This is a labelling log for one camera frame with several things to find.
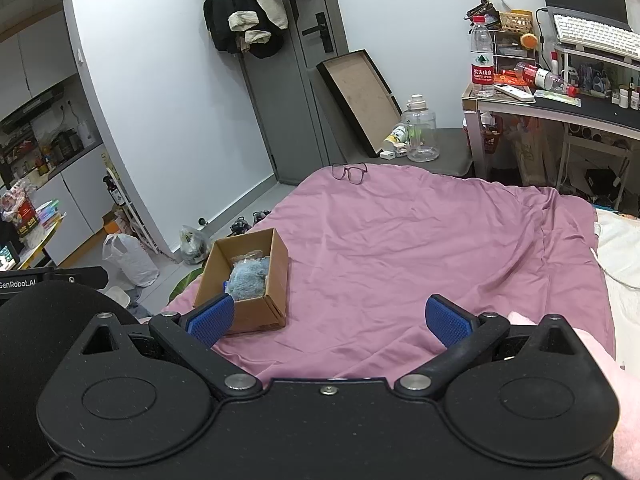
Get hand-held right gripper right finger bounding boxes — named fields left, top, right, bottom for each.
left=394, top=294, right=587, bottom=401

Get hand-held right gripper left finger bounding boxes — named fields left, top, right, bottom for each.
left=75, top=293, right=264, bottom=401

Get brown cardboard box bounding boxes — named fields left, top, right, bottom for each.
left=193, top=227, right=290, bottom=336

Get pink bed blanket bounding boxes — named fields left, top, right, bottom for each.
left=139, top=164, right=621, bottom=383

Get clear plastic bag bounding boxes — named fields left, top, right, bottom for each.
left=178, top=224, right=212, bottom=265

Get white plastic bag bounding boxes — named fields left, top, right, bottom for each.
left=102, top=232, right=160, bottom=289

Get white kitchen cabinet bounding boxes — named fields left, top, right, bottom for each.
left=20, top=142, right=132, bottom=267

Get dark low platform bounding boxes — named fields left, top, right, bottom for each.
left=385, top=127, right=475, bottom=179

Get purple-framed eyeglasses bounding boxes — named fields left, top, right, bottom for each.
left=331, top=162, right=369, bottom=183

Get white fluffy blanket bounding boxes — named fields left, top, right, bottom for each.
left=594, top=208, right=640, bottom=361

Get beige printed tote bag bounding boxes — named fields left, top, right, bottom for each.
left=504, top=115, right=561, bottom=188

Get red plastic basket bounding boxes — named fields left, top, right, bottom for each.
left=479, top=115, right=504, bottom=157

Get clear plastic water jug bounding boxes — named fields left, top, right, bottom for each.
left=401, top=94, right=438, bottom=163

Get white folding stool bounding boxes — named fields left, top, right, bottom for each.
left=554, top=132, right=632, bottom=207

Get grey door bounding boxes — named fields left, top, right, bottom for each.
left=239, top=0, right=351, bottom=186

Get white desk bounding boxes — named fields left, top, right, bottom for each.
left=460, top=79, right=640, bottom=182

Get white remote control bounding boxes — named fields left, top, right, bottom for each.
left=493, top=83, right=536, bottom=102

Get black-framed brown board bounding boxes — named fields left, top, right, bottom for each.
left=315, top=49, right=404, bottom=159

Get red-label lying bottle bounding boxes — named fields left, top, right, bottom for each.
left=514, top=61, right=581, bottom=97

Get red-label water bottle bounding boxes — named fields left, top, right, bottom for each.
left=468, top=15, right=496, bottom=99

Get woven bamboo basket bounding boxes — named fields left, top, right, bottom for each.
left=499, top=9, right=534, bottom=34

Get hanging dark clothes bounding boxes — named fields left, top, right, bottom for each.
left=202, top=0, right=314, bottom=59

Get white keyboard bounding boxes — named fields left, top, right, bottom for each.
left=553, top=13, right=640, bottom=59

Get white cable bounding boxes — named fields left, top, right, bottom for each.
left=589, top=246, right=640, bottom=292

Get black door handle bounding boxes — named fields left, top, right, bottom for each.
left=301, top=12, right=334, bottom=54

